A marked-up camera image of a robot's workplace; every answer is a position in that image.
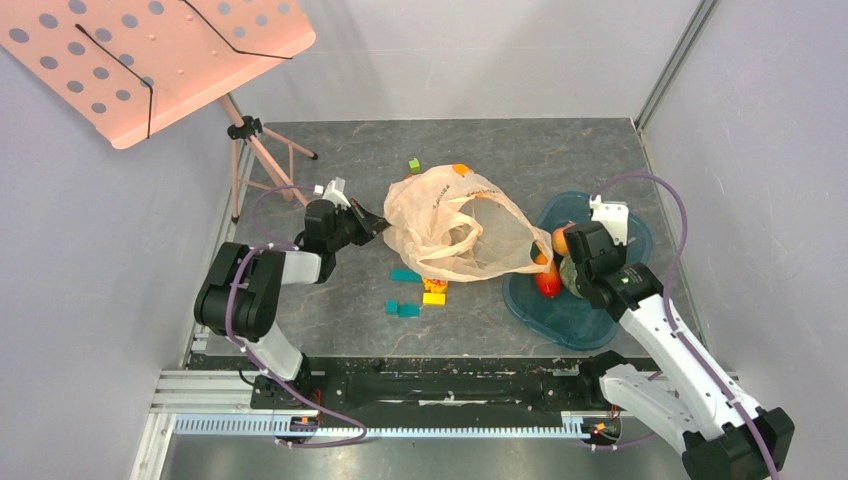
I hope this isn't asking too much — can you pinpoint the yellow orange toy piece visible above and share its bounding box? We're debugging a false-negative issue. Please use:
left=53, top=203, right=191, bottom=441
left=422, top=278, right=448, bottom=294

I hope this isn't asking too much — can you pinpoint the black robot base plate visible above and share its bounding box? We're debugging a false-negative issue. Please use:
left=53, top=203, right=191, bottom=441
left=250, top=356, right=645, bottom=413

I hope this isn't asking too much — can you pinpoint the teal block near bag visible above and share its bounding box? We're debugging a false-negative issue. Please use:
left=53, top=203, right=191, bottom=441
left=390, top=269, right=422, bottom=283

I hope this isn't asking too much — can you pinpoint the teal transparent plastic tray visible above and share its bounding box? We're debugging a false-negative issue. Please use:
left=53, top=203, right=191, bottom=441
left=502, top=191, right=618, bottom=351

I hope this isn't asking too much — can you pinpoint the pink music stand tripod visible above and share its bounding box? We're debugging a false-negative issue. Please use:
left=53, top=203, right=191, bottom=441
left=217, top=94, right=319, bottom=224

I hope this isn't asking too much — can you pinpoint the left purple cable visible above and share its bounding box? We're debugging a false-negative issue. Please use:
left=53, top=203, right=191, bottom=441
left=225, top=186, right=369, bottom=450

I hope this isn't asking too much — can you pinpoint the translucent orange plastic bag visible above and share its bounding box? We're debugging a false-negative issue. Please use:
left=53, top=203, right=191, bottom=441
left=383, top=163, right=553, bottom=283

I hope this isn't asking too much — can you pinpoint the orange fake fruit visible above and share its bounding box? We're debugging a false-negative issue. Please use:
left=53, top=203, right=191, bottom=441
left=551, top=223, right=574, bottom=257
left=534, top=253, right=563, bottom=298

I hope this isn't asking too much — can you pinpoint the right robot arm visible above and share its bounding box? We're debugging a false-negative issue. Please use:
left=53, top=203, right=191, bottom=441
left=564, top=221, right=795, bottom=479

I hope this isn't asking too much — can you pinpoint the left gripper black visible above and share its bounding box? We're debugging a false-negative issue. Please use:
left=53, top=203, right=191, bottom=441
left=327, top=198, right=393, bottom=252

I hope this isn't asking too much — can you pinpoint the yellow rectangular block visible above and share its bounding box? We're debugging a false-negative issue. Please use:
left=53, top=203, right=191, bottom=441
left=422, top=292, right=446, bottom=306

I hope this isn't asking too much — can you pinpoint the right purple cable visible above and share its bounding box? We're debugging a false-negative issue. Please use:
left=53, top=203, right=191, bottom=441
left=582, top=172, right=783, bottom=480

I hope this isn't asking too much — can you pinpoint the purple cable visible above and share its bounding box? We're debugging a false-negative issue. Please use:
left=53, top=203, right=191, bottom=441
left=225, top=186, right=369, bottom=450
left=582, top=172, right=783, bottom=480

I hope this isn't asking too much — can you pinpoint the pink perforated music stand desk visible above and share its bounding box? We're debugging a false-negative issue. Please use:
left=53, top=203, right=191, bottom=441
left=1, top=1, right=316, bottom=149

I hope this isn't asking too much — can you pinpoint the aluminium frame rail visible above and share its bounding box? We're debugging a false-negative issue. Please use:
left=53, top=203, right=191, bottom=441
left=129, top=370, right=266, bottom=480

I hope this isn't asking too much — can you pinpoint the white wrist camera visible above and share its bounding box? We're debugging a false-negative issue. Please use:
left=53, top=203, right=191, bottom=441
left=589, top=195, right=629, bottom=246
left=313, top=177, right=351, bottom=209

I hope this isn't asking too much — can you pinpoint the green netted fake melon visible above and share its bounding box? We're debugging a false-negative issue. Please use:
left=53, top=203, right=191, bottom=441
left=559, top=257, right=584, bottom=299

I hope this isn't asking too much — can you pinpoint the teal cube block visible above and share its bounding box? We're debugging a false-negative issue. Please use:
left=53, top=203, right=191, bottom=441
left=385, top=300, right=399, bottom=315
left=397, top=304, right=421, bottom=318

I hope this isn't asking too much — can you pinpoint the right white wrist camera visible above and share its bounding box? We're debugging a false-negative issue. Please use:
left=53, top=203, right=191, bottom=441
left=589, top=195, right=629, bottom=246

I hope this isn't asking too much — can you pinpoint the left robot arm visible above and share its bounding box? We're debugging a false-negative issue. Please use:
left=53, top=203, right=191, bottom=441
left=193, top=199, right=390, bottom=408

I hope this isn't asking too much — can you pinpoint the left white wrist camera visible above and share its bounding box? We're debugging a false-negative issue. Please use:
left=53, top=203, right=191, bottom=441
left=313, top=177, right=351, bottom=209

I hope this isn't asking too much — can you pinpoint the teal cube block left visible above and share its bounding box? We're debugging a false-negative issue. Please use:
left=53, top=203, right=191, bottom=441
left=385, top=300, right=399, bottom=315

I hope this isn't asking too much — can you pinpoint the teal cube block right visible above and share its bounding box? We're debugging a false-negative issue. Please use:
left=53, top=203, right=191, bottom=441
left=397, top=304, right=421, bottom=318

